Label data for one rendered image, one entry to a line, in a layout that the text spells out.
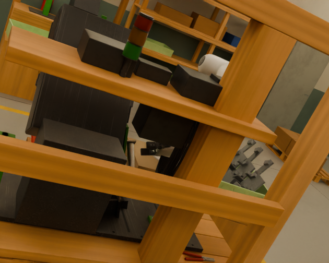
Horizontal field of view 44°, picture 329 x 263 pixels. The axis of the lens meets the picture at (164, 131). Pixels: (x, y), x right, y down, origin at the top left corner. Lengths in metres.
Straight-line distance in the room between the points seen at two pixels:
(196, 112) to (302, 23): 0.44
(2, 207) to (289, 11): 1.19
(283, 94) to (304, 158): 7.67
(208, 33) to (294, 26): 6.01
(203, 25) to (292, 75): 2.74
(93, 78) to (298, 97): 8.56
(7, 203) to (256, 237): 0.99
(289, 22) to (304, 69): 7.99
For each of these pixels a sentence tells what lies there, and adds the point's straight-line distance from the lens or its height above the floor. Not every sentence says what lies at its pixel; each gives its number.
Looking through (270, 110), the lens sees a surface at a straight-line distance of 9.26.
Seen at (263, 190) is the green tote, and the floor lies 0.94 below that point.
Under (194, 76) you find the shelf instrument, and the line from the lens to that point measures 1.32.
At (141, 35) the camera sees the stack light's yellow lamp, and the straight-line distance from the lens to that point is 1.20.
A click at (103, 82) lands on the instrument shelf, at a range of 1.15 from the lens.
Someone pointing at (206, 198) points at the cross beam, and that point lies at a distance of 1.43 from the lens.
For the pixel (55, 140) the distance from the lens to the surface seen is 1.39.
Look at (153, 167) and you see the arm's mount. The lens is 2.27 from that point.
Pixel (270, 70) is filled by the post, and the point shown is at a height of 1.73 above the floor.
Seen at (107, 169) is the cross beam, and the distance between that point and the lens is 1.26.
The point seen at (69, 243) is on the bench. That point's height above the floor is 0.88.
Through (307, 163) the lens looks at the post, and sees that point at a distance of 1.64.
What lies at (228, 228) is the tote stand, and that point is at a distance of 2.61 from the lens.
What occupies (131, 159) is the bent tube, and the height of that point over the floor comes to 1.15.
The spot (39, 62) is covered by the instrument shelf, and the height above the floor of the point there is 1.52.
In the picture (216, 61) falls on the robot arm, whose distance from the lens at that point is 1.99.
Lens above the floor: 1.82
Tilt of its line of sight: 18 degrees down
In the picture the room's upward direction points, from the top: 25 degrees clockwise
